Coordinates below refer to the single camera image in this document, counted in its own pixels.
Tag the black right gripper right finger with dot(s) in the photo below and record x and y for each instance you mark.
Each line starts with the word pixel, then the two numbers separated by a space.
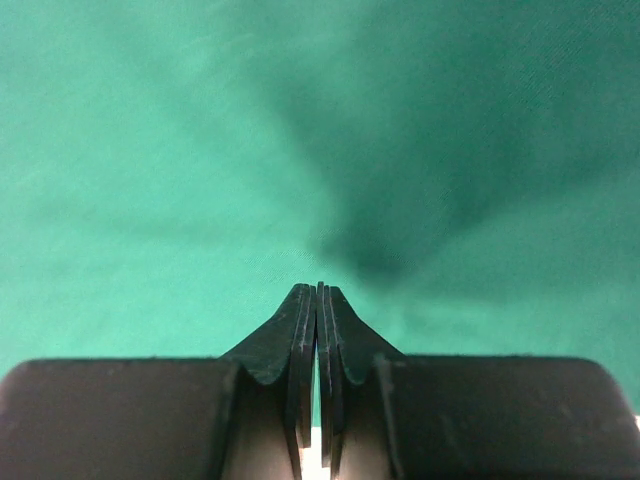
pixel 390 415

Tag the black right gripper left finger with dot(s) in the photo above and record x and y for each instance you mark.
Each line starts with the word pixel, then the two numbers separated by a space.
pixel 244 415

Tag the dark green surgical cloth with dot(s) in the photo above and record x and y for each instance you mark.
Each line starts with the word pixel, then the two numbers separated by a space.
pixel 466 171

